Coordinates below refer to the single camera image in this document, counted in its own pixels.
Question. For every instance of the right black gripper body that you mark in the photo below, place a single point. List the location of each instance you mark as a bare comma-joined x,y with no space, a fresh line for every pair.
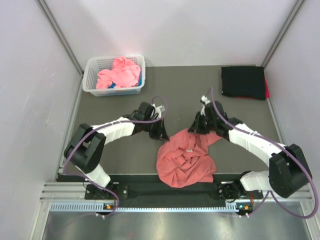
211,123

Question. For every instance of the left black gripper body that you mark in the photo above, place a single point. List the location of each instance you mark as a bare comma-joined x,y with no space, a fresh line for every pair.
147,127

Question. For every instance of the salmon pink t shirt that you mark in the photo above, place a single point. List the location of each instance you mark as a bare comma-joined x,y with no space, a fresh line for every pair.
184,160

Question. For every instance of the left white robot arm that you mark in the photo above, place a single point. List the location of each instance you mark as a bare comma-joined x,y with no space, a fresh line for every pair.
85,148

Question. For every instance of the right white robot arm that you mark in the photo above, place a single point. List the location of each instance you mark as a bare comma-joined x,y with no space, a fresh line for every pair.
288,170

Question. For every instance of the pink t shirt in basket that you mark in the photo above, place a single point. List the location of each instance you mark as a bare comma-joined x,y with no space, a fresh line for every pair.
119,62

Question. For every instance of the white plastic basket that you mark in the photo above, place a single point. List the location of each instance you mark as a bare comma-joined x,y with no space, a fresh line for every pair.
96,64

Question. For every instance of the folded black t shirt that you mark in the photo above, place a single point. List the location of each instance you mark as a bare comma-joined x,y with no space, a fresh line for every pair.
243,82

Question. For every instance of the folded red t shirt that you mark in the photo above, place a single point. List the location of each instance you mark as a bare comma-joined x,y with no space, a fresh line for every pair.
267,93

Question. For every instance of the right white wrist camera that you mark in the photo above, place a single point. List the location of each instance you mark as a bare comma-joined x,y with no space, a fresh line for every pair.
204,101

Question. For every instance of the slotted grey cable duct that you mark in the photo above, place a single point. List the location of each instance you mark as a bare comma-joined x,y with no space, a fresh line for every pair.
102,207

